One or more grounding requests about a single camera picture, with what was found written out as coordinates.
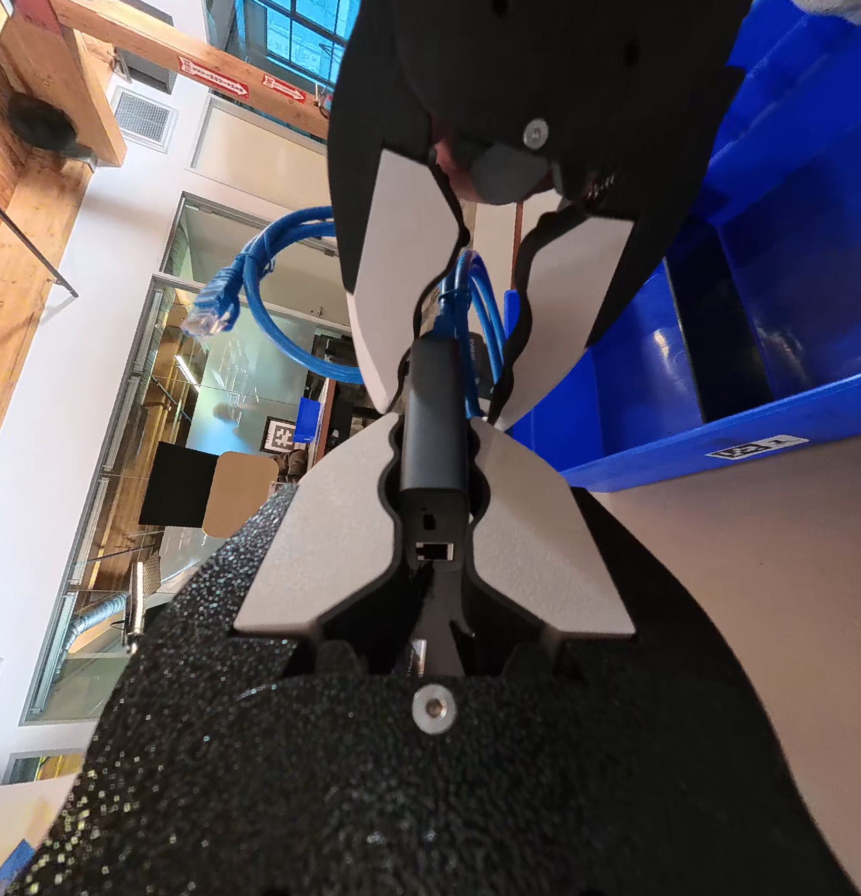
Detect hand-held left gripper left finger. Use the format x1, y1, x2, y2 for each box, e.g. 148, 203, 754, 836
232, 412, 408, 678

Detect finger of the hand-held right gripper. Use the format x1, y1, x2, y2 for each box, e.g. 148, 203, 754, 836
486, 199, 636, 431
345, 146, 473, 415

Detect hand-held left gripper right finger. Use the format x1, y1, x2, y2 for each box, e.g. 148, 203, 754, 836
464, 417, 637, 678

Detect blue ethernet cable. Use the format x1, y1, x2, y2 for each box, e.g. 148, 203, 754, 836
180, 206, 522, 421

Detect black ethernet adapter box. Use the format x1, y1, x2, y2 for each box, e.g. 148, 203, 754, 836
400, 336, 471, 569

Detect blue plastic bin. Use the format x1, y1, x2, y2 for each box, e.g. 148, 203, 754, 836
504, 0, 861, 494

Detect black bin divider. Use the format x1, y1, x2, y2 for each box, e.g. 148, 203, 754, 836
663, 231, 788, 426

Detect wooden beam red signs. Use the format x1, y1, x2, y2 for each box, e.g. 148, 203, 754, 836
49, 0, 333, 137

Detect black dome fixture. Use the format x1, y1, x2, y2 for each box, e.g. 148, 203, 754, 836
7, 91, 96, 165

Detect tan sheet holder board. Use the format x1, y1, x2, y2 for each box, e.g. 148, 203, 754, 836
0, 773, 76, 896

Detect white wall vent grille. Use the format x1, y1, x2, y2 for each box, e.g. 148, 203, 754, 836
109, 85, 178, 154

